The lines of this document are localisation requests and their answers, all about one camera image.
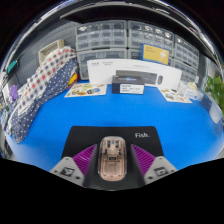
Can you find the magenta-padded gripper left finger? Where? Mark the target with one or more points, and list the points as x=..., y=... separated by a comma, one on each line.
x=68, y=170

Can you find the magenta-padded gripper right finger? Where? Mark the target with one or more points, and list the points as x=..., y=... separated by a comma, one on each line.
x=158, y=168

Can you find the transparent pink computer mouse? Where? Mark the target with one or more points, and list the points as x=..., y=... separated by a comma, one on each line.
x=112, y=161

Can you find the black mouse pad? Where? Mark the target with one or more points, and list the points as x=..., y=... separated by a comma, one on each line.
x=83, y=136

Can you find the colourful sticker sheet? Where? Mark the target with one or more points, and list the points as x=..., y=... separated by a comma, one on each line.
x=175, y=96
x=86, y=90

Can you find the blue dotted cloth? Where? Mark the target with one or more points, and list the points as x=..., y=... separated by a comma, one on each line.
x=50, y=95

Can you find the white glove box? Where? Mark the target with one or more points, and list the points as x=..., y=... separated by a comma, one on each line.
x=191, y=91

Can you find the small black box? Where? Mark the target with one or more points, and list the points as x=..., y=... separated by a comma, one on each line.
x=127, y=86

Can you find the green plant in white pot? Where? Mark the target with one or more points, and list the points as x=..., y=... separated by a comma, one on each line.
x=215, y=88

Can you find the red white checked cloth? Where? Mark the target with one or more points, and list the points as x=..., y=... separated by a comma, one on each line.
x=43, y=75

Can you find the long white keyboard box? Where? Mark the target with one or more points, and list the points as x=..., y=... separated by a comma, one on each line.
x=100, y=71

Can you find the yellow and blue box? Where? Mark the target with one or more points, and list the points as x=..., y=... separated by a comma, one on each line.
x=154, y=54

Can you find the dark wall shelf unit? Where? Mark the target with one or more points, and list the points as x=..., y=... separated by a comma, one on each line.
x=133, y=10

